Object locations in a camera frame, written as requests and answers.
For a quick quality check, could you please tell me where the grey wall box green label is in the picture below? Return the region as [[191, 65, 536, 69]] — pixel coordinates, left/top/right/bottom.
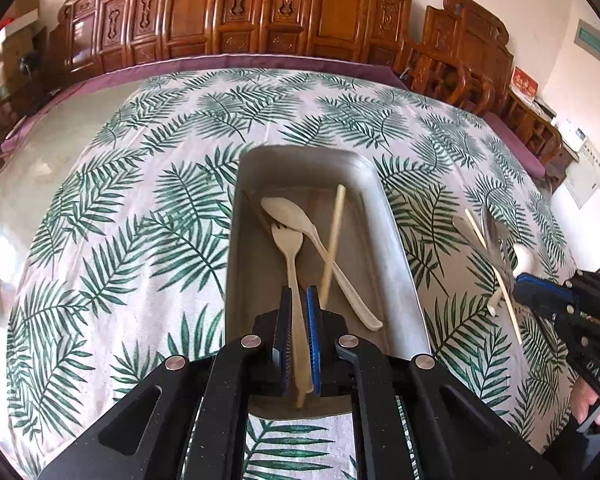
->
[[574, 19, 600, 73]]

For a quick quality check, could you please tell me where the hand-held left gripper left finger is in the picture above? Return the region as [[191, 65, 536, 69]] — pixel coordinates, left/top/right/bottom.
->
[[37, 285, 298, 480]]

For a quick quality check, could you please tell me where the wooden cabinet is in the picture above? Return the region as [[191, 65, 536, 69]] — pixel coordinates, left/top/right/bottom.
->
[[0, 25, 51, 108]]

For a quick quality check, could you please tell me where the white desk phone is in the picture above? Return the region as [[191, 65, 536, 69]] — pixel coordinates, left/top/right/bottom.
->
[[557, 121, 588, 153]]

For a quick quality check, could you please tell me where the white electrical panel door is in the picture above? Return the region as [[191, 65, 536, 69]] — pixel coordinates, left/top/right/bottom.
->
[[564, 152, 600, 208]]

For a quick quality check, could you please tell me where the rectangular metal tray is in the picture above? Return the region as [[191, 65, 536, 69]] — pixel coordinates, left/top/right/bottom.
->
[[224, 145, 433, 418]]

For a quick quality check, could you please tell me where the person's right hand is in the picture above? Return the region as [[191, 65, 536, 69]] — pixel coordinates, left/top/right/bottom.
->
[[570, 374, 600, 427]]

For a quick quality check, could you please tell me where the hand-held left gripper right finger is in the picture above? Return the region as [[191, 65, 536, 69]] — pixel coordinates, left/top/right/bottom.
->
[[305, 285, 561, 480]]

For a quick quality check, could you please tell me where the square purple seat cushion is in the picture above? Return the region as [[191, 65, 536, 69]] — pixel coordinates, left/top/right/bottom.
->
[[482, 112, 548, 178]]

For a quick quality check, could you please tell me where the green leaf print tablecloth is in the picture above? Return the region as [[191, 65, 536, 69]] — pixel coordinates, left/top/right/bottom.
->
[[5, 67, 586, 480]]

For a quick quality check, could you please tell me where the red desk calendar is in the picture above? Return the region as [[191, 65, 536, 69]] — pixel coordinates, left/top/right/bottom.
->
[[510, 66, 538, 103]]

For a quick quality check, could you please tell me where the metal fork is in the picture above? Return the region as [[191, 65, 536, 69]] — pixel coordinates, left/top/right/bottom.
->
[[481, 207, 511, 267]]

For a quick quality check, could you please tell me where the metal spoon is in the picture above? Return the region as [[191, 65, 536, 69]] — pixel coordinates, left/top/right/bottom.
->
[[452, 215, 496, 257]]

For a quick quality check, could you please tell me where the carved wooden armchair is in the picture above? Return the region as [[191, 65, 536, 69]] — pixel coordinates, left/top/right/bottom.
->
[[395, 0, 563, 181]]

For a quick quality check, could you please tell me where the wooden side table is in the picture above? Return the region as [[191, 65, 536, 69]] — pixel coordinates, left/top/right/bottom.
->
[[530, 97, 581, 166]]

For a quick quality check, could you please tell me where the carved wooden sofa bench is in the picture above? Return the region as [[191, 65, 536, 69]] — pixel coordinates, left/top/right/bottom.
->
[[45, 0, 416, 86]]

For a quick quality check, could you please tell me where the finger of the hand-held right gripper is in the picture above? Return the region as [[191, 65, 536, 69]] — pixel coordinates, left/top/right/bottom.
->
[[515, 285, 573, 319], [513, 273, 577, 298]]

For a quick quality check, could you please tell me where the beige wooden spoon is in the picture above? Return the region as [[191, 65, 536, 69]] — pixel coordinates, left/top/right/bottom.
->
[[261, 196, 384, 331]]

